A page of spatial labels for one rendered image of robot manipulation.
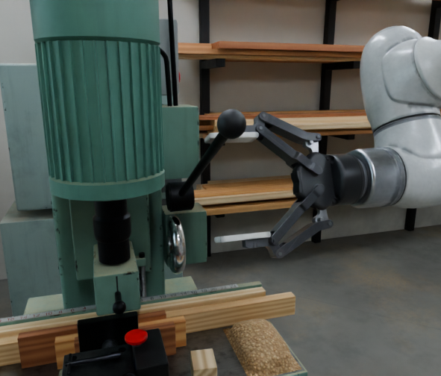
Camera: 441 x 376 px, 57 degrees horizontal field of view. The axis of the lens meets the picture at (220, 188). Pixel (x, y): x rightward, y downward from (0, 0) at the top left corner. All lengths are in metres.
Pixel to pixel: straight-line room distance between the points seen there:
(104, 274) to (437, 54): 0.59
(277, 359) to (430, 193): 0.35
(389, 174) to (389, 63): 0.18
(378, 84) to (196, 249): 0.49
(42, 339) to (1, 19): 2.48
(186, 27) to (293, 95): 0.97
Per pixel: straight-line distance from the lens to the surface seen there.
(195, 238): 0.88
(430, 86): 0.66
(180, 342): 0.75
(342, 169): 0.58
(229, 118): 0.46
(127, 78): 0.57
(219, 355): 0.74
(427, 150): 0.65
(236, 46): 2.57
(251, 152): 3.21
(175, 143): 0.84
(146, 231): 0.79
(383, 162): 0.61
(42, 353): 0.76
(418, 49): 0.68
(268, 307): 0.82
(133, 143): 0.58
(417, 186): 0.64
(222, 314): 0.79
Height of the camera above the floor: 1.34
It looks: 14 degrees down
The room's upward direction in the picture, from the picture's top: straight up
